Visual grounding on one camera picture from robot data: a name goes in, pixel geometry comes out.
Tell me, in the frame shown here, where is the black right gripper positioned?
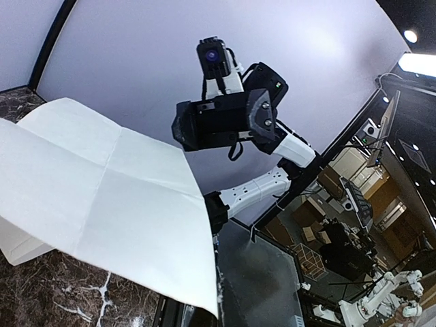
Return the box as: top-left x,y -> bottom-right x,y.
171,89 -> 275,152

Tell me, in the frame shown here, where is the white letter sheet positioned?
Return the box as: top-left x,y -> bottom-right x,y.
1,98 -> 218,315

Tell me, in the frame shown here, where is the cream paper envelope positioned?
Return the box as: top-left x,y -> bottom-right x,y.
0,217 -> 54,266

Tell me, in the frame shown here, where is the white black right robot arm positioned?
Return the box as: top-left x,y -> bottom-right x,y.
172,63 -> 317,234

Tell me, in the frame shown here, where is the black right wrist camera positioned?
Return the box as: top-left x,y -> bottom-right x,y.
196,36 -> 231,80

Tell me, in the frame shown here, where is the black left corner frame post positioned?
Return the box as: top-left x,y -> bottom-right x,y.
27,0 -> 78,93

